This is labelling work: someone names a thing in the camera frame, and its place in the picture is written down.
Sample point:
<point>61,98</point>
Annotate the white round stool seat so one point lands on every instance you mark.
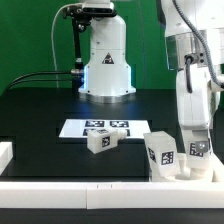
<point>187,174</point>

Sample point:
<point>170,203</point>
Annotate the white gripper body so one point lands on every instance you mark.
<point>196,109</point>

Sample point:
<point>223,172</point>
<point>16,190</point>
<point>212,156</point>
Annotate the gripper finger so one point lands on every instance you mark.
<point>202,146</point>

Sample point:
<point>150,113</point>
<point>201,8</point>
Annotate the white marker sheet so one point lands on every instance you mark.
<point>78,128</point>

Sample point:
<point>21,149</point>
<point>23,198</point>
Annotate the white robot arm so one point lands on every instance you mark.
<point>194,37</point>

